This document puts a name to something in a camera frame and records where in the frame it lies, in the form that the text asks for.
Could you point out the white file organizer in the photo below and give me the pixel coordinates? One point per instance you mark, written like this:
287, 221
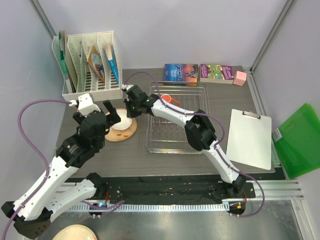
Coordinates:
81, 79

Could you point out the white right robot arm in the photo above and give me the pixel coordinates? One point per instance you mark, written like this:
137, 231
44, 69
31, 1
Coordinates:
200, 133

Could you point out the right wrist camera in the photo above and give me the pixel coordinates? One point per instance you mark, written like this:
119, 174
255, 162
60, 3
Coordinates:
126, 87

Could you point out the orange ceramic mug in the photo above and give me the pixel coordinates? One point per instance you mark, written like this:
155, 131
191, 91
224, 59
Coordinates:
169, 99

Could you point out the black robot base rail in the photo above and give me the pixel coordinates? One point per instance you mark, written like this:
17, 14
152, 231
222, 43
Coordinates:
170, 190

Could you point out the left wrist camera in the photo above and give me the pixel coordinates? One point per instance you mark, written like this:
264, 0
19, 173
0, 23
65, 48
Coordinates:
85, 105

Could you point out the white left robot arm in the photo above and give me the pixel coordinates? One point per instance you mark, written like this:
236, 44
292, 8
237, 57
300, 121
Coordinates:
32, 214

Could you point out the green folder in organizer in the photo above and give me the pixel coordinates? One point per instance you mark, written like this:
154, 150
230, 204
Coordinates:
61, 38

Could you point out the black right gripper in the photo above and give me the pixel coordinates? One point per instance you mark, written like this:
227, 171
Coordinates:
130, 114

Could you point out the blue booklet in organizer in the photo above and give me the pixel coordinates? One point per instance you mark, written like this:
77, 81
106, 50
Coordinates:
112, 63

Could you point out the illustrated booklet in organizer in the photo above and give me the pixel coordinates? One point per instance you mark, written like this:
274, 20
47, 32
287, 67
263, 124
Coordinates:
95, 62

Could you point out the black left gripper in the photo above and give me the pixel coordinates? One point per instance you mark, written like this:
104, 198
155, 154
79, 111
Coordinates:
113, 118

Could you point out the beige bird-painted plate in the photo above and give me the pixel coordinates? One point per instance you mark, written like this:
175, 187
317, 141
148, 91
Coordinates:
121, 135

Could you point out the cream plate bottom edge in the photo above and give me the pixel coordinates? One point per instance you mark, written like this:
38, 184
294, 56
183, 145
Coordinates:
75, 232

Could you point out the blue Jane Eyre book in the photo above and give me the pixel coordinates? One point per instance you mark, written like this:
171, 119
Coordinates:
181, 74

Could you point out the purple paperback book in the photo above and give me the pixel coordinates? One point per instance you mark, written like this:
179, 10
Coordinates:
213, 73

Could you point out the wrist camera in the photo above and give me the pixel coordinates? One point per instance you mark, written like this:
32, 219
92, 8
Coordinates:
126, 87
85, 105

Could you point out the green plastic folder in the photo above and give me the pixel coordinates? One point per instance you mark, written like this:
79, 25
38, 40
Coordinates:
297, 142

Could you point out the orange ceramic bowl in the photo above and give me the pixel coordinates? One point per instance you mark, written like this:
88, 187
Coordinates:
125, 122

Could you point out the white clipboard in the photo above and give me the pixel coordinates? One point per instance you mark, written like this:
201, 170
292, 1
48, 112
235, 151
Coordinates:
250, 139

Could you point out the pink cube power socket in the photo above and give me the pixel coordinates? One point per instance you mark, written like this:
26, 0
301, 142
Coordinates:
240, 78

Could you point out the metal wire dish rack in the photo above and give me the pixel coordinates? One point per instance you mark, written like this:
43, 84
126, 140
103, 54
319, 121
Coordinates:
164, 136

